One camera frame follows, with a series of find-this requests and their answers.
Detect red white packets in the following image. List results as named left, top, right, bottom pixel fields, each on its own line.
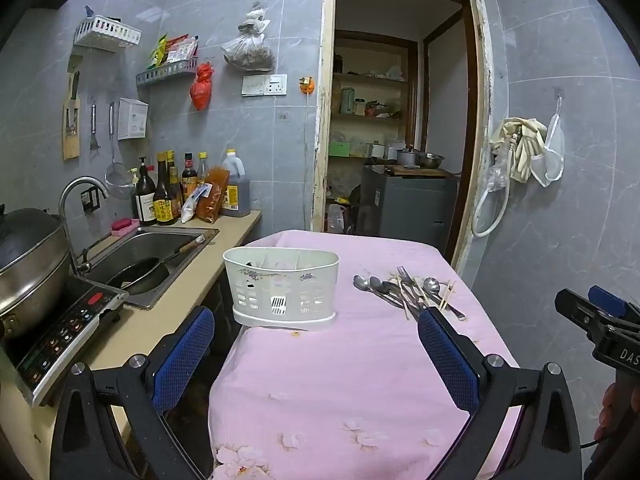
left=165, top=35, right=198, bottom=64

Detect orange red packet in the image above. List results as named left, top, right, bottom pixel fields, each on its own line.
left=195, top=166, right=231, bottom=224

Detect clear plastic bag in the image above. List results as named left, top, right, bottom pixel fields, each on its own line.
left=487, top=155, right=511, bottom=193

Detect black induction cooker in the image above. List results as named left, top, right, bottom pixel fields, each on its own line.
left=0, top=275, right=130, bottom=408

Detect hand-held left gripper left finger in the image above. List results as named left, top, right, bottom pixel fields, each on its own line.
left=50, top=305, right=216, bottom=480

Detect red label sauce bottle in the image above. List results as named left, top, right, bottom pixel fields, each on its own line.
left=181, top=153, right=199, bottom=202

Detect wooden storage shelf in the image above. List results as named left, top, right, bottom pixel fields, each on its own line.
left=327, top=30, right=418, bottom=201

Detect clear bag of dried goods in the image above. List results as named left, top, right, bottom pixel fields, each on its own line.
left=221, top=4, right=277, bottom=72

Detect black frying pan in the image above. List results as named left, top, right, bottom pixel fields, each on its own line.
left=106, top=234, right=208, bottom=296

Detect worn door frame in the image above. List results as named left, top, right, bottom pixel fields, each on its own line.
left=311, top=0, right=493, bottom=273

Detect pink floral tablecloth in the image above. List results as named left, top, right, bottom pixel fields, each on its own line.
left=207, top=229, right=523, bottom=480

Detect wooden knife holder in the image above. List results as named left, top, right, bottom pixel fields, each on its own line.
left=62, top=55, right=83, bottom=161

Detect dark wok lid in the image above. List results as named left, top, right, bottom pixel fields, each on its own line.
left=0, top=204, right=65, bottom=272

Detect steel wok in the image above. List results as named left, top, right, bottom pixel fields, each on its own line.
left=0, top=245, right=71, bottom=341

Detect person's right hand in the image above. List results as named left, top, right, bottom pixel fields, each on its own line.
left=601, top=380, right=626, bottom=442

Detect curved steel faucet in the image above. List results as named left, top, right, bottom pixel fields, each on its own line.
left=58, top=176, right=110, bottom=276

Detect white hose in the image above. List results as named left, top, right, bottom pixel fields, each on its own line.
left=471, top=150, right=512, bottom=237

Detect black wall outlet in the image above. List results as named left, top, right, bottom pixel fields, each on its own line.
left=81, top=185, right=103, bottom=213

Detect metal fork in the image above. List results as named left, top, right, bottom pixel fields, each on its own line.
left=401, top=274, right=425, bottom=313
left=397, top=266, right=427, bottom=311

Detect grey wall shelf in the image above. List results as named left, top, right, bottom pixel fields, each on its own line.
left=136, top=57, right=199, bottom=87

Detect yellow green packet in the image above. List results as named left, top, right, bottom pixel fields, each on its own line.
left=148, top=34, right=168, bottom=68

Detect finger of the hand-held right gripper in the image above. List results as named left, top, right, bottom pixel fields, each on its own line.
left=588, top=285, right=640, bottom=318
left=555, top=288, right=621, bottom=343

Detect metal strainer ladle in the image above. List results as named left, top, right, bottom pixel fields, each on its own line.
left=105, top=102, right=132, bottom=200

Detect white cardboard box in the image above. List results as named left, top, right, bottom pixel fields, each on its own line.
left=118, top=97, right=150, bottom=141

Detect white wall basket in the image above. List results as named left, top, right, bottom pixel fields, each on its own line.
left=74, top=6, right=142, bottom=52

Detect large cooking oil jug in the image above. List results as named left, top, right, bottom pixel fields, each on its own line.
left=220, top=149, right=253, bottom=218

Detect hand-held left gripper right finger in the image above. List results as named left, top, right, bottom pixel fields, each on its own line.
left=417, top=307, right=583, bottom=480

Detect white plastic utensil holder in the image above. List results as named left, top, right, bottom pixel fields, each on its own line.
left=223, top=247, right=340, bottom=332

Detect metal spoon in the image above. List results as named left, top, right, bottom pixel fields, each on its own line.
left=353, top=274, right=403, bottom=307
left=369, top=276, right=407, bottom=309
left=382, top=280, right=417, bottom=312
left=423, top=277, right=467, bottom=321

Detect yellow cap sauce bottle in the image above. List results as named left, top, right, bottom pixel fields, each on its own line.
left=166, top=150, right=184, bottom=218

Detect white power cable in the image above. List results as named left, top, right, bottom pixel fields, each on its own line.
left=302, top=92, right=312, bottom=231

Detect grey cabinet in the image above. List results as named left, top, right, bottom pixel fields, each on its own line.
left=359, top=165, right=458, bottom=253

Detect white blue packet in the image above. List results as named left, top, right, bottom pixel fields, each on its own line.
left=180, top=184, right=213, bottom=224

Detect dark soy sauce bottle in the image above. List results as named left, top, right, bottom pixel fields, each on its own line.
left=152, top=152, right=176, bottom=226

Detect steel kitchen sink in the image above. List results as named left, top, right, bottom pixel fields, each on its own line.
left=80, top=226, right=220, bottom=310

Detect red plastic bag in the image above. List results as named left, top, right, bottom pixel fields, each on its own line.
left=189, top=62, right=215, bottom=111

